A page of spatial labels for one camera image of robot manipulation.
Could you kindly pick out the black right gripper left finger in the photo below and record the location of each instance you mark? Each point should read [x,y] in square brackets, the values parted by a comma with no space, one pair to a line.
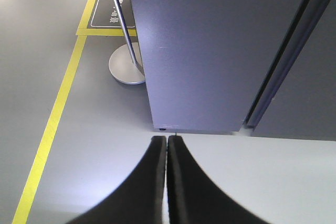
[139,198]

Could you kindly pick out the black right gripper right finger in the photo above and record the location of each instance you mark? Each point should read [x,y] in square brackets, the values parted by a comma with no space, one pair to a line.
[192,195]

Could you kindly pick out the dark grey fridge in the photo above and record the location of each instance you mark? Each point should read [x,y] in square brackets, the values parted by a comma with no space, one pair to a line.
[263,67]

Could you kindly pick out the black floor sign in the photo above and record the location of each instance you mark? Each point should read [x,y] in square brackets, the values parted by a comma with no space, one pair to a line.
[104,14]

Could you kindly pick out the steel stanchion post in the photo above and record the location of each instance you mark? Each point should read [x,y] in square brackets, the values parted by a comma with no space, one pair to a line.
[123,64]

